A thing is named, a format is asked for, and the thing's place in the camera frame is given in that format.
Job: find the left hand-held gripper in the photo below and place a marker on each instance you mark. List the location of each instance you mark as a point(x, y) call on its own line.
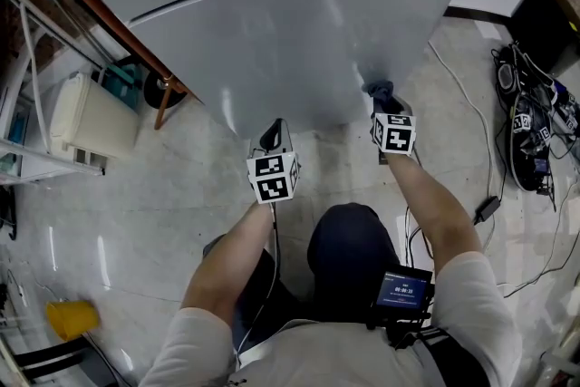
point(272, 179)

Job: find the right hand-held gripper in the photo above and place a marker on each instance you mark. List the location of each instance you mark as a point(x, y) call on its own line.
point(394, 133)

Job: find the grey blue cleaning cloth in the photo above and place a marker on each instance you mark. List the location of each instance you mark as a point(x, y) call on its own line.
point(379, 89)

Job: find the light grey refrigerator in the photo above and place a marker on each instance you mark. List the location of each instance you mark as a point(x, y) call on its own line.
point(272, 36)

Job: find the person's right forearm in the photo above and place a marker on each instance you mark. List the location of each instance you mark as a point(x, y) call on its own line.
point(430, 208)

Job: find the person's left forearm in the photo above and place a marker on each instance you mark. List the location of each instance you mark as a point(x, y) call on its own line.
point(226, 267)

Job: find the person's dark trousers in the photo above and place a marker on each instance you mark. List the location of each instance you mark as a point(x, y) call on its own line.
point(349, 249)

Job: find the black power adapter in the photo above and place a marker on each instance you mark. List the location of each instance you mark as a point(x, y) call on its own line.
point(487, 209)

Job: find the teal dustpan and broom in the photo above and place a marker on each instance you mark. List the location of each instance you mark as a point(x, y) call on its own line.
point(120, 81)

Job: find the wooden coat rack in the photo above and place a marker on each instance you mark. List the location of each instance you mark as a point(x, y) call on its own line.
point(136, 41)

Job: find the black cabinet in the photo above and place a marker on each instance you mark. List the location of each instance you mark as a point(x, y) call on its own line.
point(548, 27)

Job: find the chest-mounted black screen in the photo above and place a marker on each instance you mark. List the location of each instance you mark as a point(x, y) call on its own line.
point(403, 291)

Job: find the beige trash bin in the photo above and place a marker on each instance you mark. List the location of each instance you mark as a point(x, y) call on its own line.
point(90, 118)

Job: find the white metal shelving rack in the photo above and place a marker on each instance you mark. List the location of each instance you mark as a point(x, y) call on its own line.
point(45, 163)

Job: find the yellow bucket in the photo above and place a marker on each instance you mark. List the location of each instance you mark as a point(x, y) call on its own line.
point(72, 319)

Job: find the black canister vacuum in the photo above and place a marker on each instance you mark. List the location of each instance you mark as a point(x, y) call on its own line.
point(6, 213)

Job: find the black grey stool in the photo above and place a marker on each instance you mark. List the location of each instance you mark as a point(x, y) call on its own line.
point(41, 360)

